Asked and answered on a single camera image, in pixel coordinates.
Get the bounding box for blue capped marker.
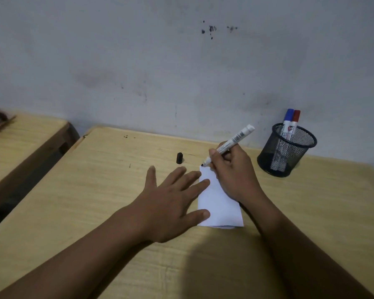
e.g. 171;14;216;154
269;108;295;172

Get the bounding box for person's right forearm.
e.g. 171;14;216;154
239;194;374;299

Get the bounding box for person's right hand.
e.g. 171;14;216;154
208;142;266;205

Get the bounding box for white marker pen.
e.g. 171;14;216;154
200;124;256;168

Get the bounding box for person's left hand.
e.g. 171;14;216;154
124;166;211;244

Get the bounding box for red capped marker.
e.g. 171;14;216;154
277;110;301;172

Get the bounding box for light wooden desk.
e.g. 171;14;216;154
0;113;80;217

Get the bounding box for person's left forearm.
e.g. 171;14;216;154
0;205;154;299

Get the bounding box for white paper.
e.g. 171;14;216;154
197;165;244;230

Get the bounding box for black mesh pen holder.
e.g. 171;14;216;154
257;123;318;178

